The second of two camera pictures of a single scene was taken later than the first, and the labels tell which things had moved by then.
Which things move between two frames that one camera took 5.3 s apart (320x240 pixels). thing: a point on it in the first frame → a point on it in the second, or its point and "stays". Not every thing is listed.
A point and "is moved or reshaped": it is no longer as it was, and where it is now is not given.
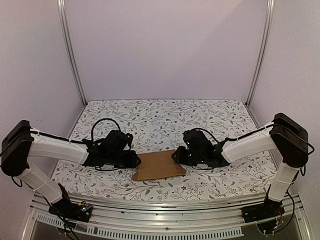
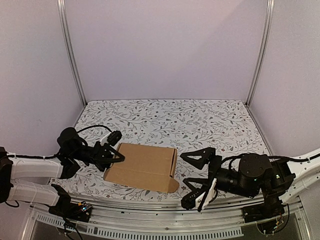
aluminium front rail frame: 225,220 stays
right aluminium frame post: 261,62 stays
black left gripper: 133,163 → 100,155
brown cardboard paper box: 157,164 is moved or reshaped
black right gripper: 188,157 → 212,175
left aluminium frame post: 69,51 stays
